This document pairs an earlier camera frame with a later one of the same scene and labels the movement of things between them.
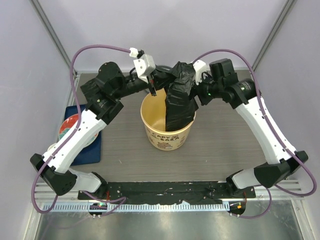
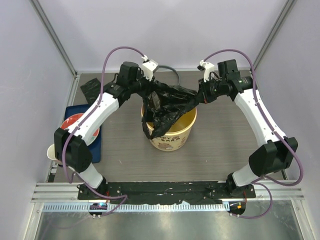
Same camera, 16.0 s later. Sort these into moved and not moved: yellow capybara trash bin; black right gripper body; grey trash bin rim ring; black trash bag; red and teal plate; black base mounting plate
Moved: grey trash bin rim ring; black trash bag
Not moved: red and teal plate; yellow capybara trash bin; black base mounting plate; black right gripper body
